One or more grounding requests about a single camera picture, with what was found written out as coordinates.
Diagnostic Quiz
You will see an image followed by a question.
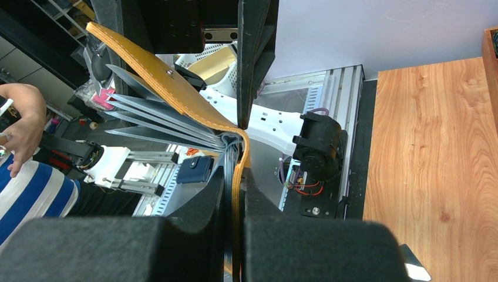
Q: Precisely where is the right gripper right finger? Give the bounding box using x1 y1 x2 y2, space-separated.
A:
241 168 409 281

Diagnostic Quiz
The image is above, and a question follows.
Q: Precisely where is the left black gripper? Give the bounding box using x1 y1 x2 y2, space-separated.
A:
89 0 280 130

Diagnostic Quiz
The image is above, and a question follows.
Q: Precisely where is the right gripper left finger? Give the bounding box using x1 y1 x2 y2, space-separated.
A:
1 168 225 281

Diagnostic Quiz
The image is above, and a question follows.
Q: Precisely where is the yellow leather card holder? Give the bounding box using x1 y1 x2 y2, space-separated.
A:
86 22 250 281

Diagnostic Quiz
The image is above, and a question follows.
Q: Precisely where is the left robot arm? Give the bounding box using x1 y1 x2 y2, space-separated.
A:
86 1 342 183

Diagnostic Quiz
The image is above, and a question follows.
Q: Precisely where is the navy blue card holder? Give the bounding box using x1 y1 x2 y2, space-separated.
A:
176 156 214 184

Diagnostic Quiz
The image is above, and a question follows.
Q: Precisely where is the person in striped shirt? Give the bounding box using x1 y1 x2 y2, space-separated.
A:
1 83 141 249

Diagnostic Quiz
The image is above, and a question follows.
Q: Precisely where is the wooden compartment tray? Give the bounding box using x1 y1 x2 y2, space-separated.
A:
482 27 497 128

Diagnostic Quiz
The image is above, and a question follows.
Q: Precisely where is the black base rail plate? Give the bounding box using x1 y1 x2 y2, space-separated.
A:
299 79 378 220

